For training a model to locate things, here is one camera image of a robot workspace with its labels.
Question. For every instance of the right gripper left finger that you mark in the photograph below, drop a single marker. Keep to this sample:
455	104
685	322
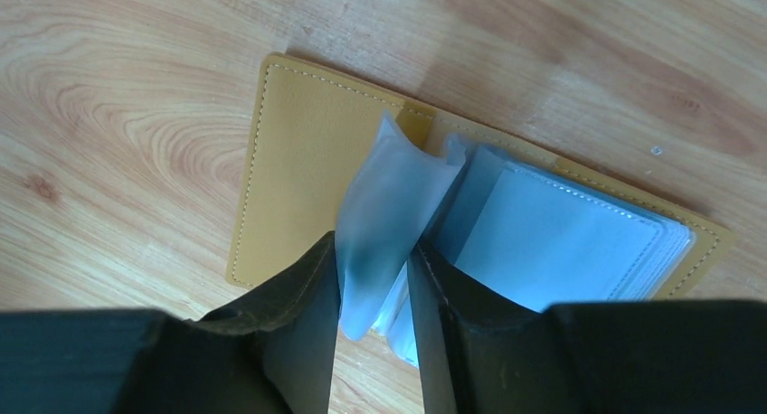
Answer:
270	350

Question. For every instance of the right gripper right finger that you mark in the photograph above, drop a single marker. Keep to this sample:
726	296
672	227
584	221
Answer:
479	352

